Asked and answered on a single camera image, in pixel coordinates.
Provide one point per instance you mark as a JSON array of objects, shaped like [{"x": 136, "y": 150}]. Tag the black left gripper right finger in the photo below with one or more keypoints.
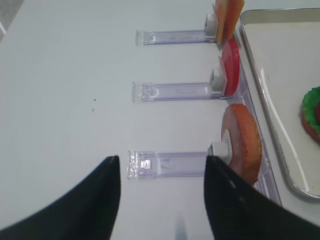
[{"x": 236, "y": 211}]

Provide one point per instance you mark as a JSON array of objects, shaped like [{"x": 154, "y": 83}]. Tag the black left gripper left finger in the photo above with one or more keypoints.
[{"x": 87, "y": 212}]

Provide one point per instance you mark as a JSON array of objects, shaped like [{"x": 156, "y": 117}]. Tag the grey pusher block bread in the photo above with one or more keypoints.
[{"x": 222, "y": 149}]

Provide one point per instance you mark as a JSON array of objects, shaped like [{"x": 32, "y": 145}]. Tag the bread slice on left rack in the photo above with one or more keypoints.
[{"x": 246, "y": 142}]

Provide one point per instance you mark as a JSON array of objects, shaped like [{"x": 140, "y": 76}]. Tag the bread slice under lettuce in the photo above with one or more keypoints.
[{"x": 312, "y": 132}]

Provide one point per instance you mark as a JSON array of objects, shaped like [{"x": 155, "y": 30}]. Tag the grey pusher block tomato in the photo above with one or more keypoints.
[{"x": 218, "y": 81}]

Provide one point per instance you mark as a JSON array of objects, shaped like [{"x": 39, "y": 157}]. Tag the green lettuce leaf on tray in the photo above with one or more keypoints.
[{"x": 309, "y": 105}]

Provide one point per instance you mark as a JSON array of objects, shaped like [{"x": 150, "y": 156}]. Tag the red tomato slice upright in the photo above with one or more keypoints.
[{"x": 231, "y": 62}]

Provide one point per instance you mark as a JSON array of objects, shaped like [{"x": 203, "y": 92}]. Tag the orange cheese slice inner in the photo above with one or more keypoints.
[{"x": 234, "y": 9}]

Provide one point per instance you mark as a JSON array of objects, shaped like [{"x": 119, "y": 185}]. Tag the orange cheese slice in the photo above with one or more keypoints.
[
  {"x": 234, "y": 9},
  {"x": 220, "y": 10}
]

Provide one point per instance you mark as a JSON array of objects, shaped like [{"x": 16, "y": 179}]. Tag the orange cheese slice outer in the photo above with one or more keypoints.
[{"x": 220, "y": 10}]

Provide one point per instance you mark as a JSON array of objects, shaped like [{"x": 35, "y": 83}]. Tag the metal baking tray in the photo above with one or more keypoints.
[{"x": 283, "y": 49}]

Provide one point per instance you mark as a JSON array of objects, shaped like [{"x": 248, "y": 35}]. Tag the clear pusher rail near bread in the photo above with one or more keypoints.
[{"x": 151, "y": 165}]

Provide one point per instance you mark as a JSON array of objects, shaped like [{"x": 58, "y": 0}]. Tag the clear pusher rail near tomato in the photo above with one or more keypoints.
[{"x": 153, "y": 92}]

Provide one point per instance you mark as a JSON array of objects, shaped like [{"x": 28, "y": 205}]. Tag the clear pusher rail near cheese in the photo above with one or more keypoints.
[{"x": 152, "y": 38}]

